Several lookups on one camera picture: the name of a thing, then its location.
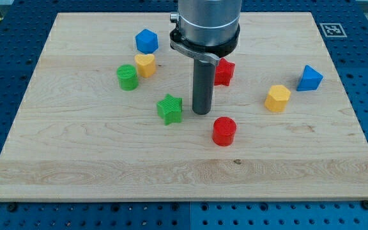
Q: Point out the wooden board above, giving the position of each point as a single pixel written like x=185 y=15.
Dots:
x=78 y=137

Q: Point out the red cylinder block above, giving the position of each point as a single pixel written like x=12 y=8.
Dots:
x=224 y=129

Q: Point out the green cylinder block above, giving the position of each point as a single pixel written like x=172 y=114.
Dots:
x=127 y=77

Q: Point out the red star block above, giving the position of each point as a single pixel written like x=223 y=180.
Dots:
x=224 y=72

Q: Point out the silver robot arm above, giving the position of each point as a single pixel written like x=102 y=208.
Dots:
x=206 y=31

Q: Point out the yellow hexagon block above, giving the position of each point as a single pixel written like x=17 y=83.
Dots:
x=277 y=98

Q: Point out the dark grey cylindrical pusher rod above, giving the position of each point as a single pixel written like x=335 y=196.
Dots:
x=202 y=89

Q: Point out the green star block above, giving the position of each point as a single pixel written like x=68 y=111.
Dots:
x=170 y=109

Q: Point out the blue triangle block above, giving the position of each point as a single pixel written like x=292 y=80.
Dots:
x=310 y=79

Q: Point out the yellow heart block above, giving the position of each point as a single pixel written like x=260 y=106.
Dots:
x=146 y=64

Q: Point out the blue hexagon block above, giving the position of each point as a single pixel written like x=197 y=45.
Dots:
x=146 y=41

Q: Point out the black clamp ring mount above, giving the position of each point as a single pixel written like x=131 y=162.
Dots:
x=209 y=54

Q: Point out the white fiducial marker tag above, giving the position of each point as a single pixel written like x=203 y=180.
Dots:
x=333 y=30

